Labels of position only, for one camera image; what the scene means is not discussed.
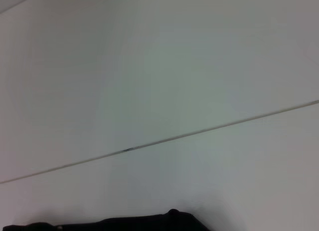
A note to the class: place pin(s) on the black shirt with FREE print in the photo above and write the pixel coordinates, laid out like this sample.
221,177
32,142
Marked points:
139,222

